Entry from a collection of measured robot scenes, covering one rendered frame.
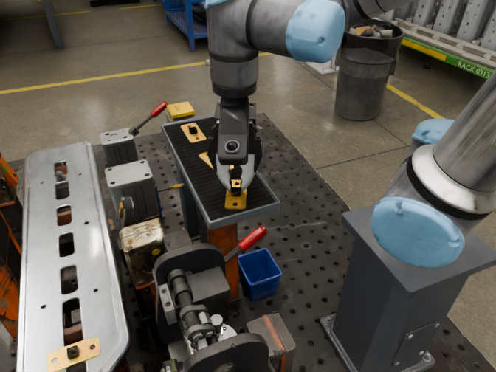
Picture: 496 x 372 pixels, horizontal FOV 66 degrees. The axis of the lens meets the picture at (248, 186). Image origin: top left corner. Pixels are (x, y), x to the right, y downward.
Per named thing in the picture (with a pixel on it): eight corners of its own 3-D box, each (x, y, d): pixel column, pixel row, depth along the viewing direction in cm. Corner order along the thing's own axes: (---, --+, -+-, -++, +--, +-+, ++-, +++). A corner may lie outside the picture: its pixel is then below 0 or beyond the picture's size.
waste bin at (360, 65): (315, 104, 353) (325, 21, 308) (364, 94, 369) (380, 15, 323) (345, 130, 317) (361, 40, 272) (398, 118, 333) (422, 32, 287)
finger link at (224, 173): (233, 175, 77) (235, 136, 71) (231, 194, 72) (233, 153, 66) (217, 174, 77) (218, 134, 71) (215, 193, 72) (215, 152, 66)
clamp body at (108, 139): (120, 221, 133) (94, 131, 110) (152, 212, 136) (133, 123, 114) (125, 240, 126) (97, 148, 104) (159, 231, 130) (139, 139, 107)
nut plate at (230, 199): (227, 181, 76) (227, 176, 75) (246, 181, 76) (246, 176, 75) (224, 209, 70) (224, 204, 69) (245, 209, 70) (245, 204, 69)
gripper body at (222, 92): (257, 131, 72) (258, 69, 65) (257, 156, 66) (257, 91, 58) (216, 130, 72) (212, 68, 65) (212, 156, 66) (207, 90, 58)
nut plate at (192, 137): (180, 126, 93) (179, 122, 92) (195, 123, 94) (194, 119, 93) (190, 143, 87) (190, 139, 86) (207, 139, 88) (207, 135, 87)
